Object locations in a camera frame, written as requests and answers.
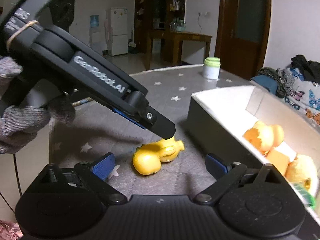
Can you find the large yellow duck toy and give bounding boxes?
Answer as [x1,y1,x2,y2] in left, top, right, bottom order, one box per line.
[242,121,285,155]

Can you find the star-print grey tablecloth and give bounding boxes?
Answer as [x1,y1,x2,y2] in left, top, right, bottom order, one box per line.
[49,64,255,198]

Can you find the pink patterned cloth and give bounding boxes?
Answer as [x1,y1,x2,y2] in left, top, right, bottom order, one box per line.
[0,220,23,240]

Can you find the water dispenser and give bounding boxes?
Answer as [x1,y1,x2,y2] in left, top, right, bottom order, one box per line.
[89,14,100,53]

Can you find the yellow plush chick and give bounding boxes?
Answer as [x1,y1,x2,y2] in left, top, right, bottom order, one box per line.
[285,154,318,193]

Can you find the white fridge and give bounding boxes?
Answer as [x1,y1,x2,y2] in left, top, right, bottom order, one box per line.
[107,7,129,57]

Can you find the white jar with green lid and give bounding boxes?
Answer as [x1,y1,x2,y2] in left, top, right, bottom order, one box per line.
[202,57,221,80]

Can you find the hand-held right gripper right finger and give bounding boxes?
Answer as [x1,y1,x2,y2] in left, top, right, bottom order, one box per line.
[195,153,288,205]

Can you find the tan rubber band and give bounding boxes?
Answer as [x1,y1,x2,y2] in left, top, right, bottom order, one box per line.
[6,20,40,53]

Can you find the plaid cloth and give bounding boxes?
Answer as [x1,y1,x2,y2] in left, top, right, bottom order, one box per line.
[259,67,295,98]

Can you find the black clothes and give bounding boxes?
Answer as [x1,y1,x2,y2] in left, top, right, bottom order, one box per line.
[291,54,320,83]

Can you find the person's left hand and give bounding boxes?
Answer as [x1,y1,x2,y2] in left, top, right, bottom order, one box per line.
[0,56,76,154]

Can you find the butterfly-print blanket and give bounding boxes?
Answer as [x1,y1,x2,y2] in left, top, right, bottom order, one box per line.
[284,67,320,127]

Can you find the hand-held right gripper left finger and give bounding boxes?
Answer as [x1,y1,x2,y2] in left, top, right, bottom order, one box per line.
[37,152,128,205]

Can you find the wooden desk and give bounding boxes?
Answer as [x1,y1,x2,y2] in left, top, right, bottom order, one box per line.
[146,29,212,68]

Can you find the small yellow duck toy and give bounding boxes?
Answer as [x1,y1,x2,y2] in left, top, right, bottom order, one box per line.
[132,137,185,175]

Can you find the orange packet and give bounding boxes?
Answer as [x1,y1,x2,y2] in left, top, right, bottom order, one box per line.
[266,149,297,177]

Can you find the dark wooden door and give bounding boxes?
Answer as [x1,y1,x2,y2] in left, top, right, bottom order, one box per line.
[214,0,272,80]

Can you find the green packet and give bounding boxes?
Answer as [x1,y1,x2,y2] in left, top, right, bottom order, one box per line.
[294,182,317,208]

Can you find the blue sofa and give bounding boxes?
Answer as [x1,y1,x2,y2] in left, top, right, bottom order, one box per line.
[250,76,279,95]

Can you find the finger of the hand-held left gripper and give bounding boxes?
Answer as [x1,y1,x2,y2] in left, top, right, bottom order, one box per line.
[112,108,148,131]
[126,91,176,139]

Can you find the grey cardboard box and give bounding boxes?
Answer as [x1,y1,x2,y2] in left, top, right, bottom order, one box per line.
[186,85,320,227]

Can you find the dark wooden shelf cabinet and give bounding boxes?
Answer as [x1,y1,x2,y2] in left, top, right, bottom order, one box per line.
[134,0,187,53]

